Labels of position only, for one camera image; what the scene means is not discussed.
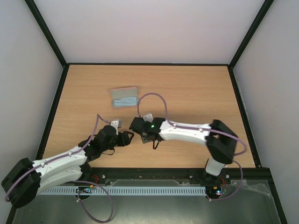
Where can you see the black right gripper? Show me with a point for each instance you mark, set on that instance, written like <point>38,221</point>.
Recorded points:
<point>136,124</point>

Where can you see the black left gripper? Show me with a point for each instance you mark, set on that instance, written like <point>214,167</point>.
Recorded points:
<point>124,136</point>

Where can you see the black round sunglasses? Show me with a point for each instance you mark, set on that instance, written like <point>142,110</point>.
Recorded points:
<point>147,139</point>

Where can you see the light blue cleaning cloth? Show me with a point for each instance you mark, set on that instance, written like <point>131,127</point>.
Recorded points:
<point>125,102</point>

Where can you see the pink glasses case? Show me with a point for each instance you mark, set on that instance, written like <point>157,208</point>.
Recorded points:
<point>124,97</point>

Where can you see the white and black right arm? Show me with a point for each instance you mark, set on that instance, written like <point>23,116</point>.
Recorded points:
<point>219,139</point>

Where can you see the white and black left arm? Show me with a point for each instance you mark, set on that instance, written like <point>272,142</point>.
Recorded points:
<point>28,178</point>

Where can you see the grey metal front plate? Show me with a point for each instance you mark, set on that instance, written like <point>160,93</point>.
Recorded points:
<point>250,205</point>

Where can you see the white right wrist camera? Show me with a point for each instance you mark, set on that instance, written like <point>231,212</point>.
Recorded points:
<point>148,117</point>

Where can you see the white slotted cable duct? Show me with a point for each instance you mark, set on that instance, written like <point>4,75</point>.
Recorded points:
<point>126,191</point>

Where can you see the black front mounting rail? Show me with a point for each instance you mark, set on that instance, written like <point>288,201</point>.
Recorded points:
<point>192,175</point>

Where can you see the black left corner post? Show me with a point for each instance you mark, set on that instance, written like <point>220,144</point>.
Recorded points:
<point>46,31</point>

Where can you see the black frame corner post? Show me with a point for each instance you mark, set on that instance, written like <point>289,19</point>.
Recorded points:
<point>251,31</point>

